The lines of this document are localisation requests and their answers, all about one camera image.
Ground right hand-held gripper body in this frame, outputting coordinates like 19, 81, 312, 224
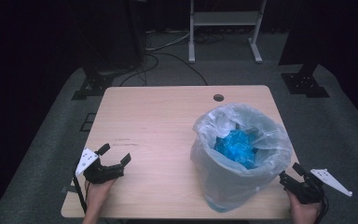
280, 168, 354, 205

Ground white metal stand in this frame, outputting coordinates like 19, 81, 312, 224
187, 0, 268, 65

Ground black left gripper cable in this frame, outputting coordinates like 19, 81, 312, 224
72, 162, 89, 216

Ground grey floor cable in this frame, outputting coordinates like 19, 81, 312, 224
145, 29, 191, 52

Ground light blue trash bin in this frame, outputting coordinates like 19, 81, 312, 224
205, 195, 241, 214

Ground tangled black cables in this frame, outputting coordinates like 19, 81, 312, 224
195, 31, 226, 45

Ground crumpled blue plastic bag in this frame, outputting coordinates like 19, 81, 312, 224
213, 128, 259, 171

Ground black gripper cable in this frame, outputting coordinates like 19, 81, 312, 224
314, 189, 329, 224
72, 162, 89, 216

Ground black floor cable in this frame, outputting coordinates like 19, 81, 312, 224
118, 51, 209, 88

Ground person's left hand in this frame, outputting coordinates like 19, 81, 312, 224
84, 178, 117, 217

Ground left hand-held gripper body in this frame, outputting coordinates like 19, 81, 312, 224
75, 147, 126, 185

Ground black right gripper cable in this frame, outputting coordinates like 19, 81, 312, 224
314, 189, 329, 224

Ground floor outlet cover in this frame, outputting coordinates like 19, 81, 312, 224
79, 112, 98, 133

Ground person's right hand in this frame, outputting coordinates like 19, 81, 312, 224
286, 189, 323, 224

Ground bin with clear plastic bag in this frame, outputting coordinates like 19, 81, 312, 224
189, 102, 294, 214

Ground black stand base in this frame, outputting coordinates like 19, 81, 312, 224
71, 65, 116, 102
281, 61, 331, 99

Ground crumpled white plastic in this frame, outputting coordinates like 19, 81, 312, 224
209, 111, 246, 135

